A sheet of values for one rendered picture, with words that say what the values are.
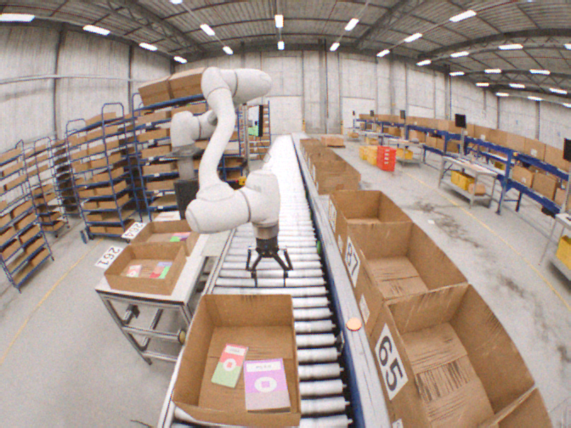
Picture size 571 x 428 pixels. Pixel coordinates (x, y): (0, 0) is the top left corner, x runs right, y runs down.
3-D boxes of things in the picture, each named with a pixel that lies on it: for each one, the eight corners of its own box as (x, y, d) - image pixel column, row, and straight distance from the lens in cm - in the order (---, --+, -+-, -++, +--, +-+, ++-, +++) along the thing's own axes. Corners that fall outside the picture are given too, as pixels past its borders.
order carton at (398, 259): (342, 261, 95) (347, 223, 86) (405, 256, 106) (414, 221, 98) (368, 340, 69) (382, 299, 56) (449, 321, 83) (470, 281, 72)
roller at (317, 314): (200, 310, 96) (202, 320, 99) (334, 311, 91) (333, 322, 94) (204, 304, 100) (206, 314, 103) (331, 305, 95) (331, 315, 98)
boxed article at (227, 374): (212, 383, 76) (210, 381, 75) (227, 345, 83) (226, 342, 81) (235, 389, 74) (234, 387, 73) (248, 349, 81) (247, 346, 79)
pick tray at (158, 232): (152, 233, 169) (149, 221, 165) (201, 232, 153) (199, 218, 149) (134, 256, 148) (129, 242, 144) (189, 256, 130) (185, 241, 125)
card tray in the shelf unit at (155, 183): (147, 190, 296) (146, 183, 293) (158, 183, 321) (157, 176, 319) (175, 188, 275) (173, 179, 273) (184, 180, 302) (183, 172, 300)
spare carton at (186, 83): (167, 80, 269) (173, 74, 284) (175, 101, 280) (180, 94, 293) (201, 72, 254) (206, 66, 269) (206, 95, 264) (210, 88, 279)
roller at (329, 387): (186, 382, 87) (184, 370, 85) (344, 388, 81) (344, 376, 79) (180, 387, 83) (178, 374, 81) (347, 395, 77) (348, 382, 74)
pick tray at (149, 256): (132, 259, 147) (127, 244, 143) (188, 260, 128) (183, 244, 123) (110, 290, 130) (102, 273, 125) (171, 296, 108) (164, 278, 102)
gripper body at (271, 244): (279, 228, 80) (279, 250, 85) (254, 228, 81) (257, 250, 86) (278, 239, 74) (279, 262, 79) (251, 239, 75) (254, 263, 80)
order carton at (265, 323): (213, 324, 90) (201, 293, 78) (292, 325, 86) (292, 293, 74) (194, 420, 74) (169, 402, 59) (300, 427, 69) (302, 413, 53)
